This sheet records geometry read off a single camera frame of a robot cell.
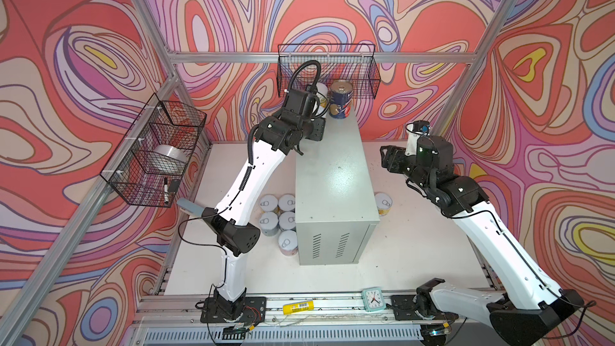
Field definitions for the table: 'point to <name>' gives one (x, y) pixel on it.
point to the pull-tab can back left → (268, 203)
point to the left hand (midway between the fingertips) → (317, 120)
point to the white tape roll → (171, 151)
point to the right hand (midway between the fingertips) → (391, 155)
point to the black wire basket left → (152, 159)
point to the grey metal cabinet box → (336, 208)
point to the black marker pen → (166, 190)
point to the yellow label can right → (383, 203)
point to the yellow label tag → (289, 308)
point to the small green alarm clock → (373, 299)
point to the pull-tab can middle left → (268, 223)
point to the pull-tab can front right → (287, 243)
